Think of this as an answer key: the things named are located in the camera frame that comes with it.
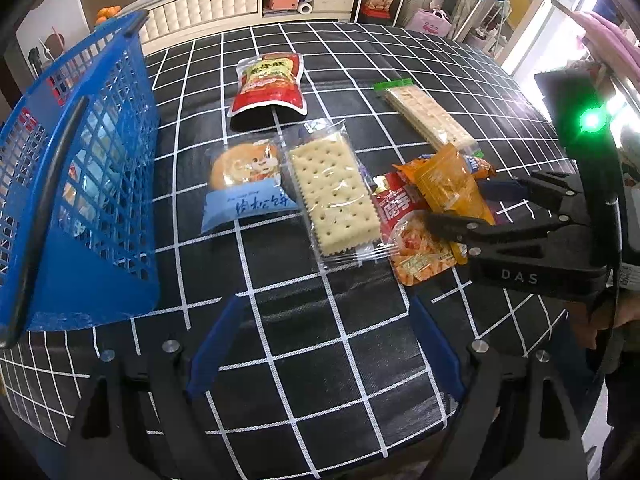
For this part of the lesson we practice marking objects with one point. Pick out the blue round cake packet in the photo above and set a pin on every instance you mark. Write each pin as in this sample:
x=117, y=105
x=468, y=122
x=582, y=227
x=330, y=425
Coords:
x=240, y=200

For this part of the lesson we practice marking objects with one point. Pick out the blue plastic mesh basket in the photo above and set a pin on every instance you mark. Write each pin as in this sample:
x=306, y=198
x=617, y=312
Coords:
x=100, y=270

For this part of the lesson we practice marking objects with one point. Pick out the cream tufted cabinet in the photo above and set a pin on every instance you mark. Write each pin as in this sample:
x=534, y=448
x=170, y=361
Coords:
x=200, y=7

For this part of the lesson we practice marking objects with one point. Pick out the white paper roll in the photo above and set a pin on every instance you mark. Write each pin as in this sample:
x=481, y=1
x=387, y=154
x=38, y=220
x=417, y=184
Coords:
x=305, y=8

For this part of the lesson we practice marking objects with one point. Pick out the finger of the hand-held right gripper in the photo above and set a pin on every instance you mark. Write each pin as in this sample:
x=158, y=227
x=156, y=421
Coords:
x=545, y=192
x=465, y=227

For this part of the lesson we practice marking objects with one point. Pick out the pink cloth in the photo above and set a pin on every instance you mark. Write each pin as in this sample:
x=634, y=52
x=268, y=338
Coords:
x=607, y=35

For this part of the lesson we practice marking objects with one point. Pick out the plain orange snack packet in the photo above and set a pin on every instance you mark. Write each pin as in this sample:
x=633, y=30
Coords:
x=445, y=185

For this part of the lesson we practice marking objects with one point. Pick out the black white checked blanket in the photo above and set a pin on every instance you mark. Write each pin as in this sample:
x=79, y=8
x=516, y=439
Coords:
x=350, y=335

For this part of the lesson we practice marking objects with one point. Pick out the round brown hand fan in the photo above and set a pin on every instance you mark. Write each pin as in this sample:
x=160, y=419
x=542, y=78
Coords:
x=55, y=42

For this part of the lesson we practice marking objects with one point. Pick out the pink flat box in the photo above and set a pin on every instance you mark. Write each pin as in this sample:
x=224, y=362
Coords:
x=281, y=2

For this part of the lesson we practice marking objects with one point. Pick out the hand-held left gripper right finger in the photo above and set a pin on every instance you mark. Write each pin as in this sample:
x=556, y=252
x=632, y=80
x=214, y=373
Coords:
x=436, y=345

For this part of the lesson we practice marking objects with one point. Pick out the pile of oranges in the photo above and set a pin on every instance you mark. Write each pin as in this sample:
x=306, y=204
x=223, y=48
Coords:
x=107, y=14

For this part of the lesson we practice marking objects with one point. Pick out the person's right hand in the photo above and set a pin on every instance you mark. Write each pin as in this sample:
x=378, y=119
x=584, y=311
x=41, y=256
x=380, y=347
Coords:
x=585, y=330

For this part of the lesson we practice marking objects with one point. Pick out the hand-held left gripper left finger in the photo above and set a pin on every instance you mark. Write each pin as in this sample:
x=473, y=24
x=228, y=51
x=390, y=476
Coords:
x=216, y=344

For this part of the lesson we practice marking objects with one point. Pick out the red stand-up snack pouch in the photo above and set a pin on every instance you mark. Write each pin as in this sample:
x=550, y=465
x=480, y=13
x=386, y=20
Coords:
x=270, y=85

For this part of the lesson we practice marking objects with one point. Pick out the long green-ended cracker packet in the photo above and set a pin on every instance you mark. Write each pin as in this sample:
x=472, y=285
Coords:
x=425, y=110

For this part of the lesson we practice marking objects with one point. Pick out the pink gift bag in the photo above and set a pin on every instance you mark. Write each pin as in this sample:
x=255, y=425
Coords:
x=427, y=22

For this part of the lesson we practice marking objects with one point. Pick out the red chip packet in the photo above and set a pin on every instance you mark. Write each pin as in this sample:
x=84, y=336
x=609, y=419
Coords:
x=410, y=245

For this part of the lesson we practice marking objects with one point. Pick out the clear square cracker packet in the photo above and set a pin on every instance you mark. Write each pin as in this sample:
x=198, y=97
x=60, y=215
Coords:
x=330, y=195

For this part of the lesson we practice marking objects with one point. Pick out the snack bag red label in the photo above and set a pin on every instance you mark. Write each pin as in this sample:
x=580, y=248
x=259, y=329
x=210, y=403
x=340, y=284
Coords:
x=376, y=0

